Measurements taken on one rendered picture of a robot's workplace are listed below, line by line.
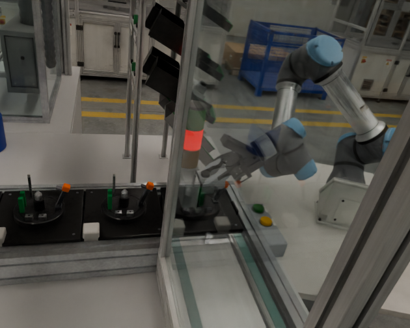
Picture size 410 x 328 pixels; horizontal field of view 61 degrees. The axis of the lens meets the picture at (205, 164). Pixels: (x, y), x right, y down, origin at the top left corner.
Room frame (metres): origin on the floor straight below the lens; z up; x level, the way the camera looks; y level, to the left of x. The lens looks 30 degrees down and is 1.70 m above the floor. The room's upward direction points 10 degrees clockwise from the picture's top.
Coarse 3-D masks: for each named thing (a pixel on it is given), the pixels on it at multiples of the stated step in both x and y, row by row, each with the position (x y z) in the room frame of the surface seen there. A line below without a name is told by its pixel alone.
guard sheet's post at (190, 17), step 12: (192, 0) 0.71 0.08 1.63; (192, 12) 0.71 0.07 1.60; (192, 24) 0.71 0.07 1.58; (192, 36) 0.71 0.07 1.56; (180, 72) 0.72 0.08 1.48; (180, 84) 0.71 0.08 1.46; (180, 96) 0.71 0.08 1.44; (180, 108) 0.71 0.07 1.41; (180, 120) 0.71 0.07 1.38; (180, 132) 0.72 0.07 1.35; (168, 180) 0.72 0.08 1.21; (168, 192) 0.71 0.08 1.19; (168, 204) 0.71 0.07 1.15; (168, 216) 0.71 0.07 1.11; (168, 228) 0.71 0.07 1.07
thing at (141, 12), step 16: (144, 0) 1.07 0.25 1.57; (176, 0) 1.43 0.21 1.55; (144, 16) 1.07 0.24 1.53; (128, 48) 1.38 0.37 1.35; (128, 64) 1.37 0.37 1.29; (128, 80) 1.37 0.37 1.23; (128, 96) 1.37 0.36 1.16; (128, 112) 1.38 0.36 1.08; (128, 128) 1.38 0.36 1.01; (128, 144) 1.37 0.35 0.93
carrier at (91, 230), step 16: (96, 192) 0.94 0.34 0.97; (112, 192) 0.95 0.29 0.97; (128, 192) 0.97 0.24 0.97; (96, 208) 0.85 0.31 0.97; (112, 208) 0.84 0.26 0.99; (128, 208) 0.86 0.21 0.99; (144, 208) 0.87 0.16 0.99; (160, 208) 0.91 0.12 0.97; (96, 224) 0.76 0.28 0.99; (112, 224) 0.79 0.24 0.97; (128, 224) 0.81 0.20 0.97; (144, 224) 0.82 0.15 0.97; (160, 224) 0.83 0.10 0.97; (96, 240) 0.73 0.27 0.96
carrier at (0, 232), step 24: (24, 192) 0.79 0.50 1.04; (48, 192) 0.89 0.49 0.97; (72, 192) 0.91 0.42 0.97; (0, 216) 0.75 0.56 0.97; (24, 216) 0.74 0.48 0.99; (48, 216) 0.76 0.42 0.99; (72, 216) 0.80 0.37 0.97; (0, 240) 0.65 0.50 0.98; (24, 240) 0.67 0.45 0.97; (48, 240) 0.69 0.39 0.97; (72, 240) 0.71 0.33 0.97
